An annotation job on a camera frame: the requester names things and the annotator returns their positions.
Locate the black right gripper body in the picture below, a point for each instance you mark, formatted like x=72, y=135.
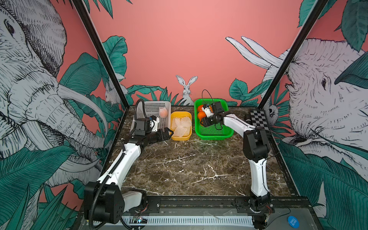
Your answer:
x=211, y=120

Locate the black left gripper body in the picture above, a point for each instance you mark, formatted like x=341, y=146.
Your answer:
x=154, y=137

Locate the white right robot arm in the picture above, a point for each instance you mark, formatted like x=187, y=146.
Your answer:
x=255, y=148

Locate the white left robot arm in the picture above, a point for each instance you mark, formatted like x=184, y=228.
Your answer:
x=103, y=201

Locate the green plastic perforated basket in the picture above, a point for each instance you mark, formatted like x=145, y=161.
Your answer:
x=213, y=132

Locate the white plastic perforated basket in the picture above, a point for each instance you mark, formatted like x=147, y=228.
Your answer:
x=152, y=109

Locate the black cylindrical microphone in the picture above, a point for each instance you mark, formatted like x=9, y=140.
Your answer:
x=247, y=118

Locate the black white folding chessboard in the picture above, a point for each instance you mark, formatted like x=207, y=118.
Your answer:
x=258, y=119

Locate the blue round sticker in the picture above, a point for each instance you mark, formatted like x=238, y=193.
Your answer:
x=293, y=222

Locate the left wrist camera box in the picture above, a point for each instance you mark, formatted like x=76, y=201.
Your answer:
x=144, y=126

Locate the white slotted front rail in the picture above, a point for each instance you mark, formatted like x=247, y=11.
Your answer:
x=242, y=221

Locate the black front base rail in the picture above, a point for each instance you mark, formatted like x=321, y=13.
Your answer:
x=243, y=204

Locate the black frame post right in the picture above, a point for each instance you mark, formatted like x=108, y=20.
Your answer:
x=305, y=29

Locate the black frame post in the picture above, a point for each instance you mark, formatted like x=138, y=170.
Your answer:
x=91, y=30
x=305, y=29

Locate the black frame post left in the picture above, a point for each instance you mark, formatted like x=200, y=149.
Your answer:
x=91, y=30

